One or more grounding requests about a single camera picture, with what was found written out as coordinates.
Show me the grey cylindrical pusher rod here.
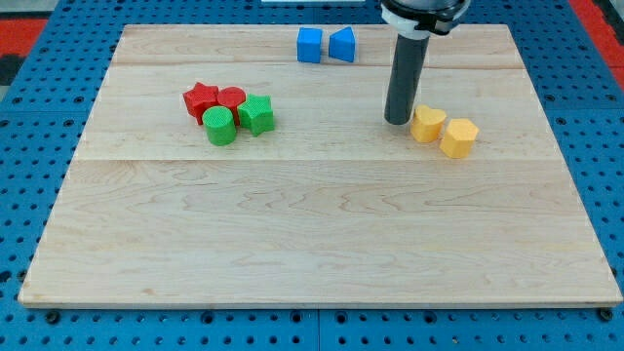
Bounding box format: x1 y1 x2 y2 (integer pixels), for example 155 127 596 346
384 35 429 125

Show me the black white robot arm flange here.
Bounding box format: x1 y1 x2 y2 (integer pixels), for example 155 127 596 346
380 0 471 40

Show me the green cylinder block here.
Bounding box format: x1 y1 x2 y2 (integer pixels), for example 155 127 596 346
202 106 237 146

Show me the red cylinder block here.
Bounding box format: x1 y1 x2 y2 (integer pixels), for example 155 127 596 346
217 86 247 126

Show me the green star block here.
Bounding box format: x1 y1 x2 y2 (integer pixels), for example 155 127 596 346
237 94 275 137

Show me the red star block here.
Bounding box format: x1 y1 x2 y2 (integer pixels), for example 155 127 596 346
182 82 219 125

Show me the yellow hexagon block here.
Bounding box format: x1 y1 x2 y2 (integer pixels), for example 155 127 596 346
440 119 480 159

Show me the yellow heart block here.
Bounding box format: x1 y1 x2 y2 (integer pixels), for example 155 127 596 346
410 104 447 143

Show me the light wooden board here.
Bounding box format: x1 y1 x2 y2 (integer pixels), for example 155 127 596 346
19 24 622 309

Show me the blue triangular prism block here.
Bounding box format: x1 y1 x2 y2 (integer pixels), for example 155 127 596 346
329 26 356 62

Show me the blue cube block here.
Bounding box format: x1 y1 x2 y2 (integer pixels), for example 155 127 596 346
296 27 323 63

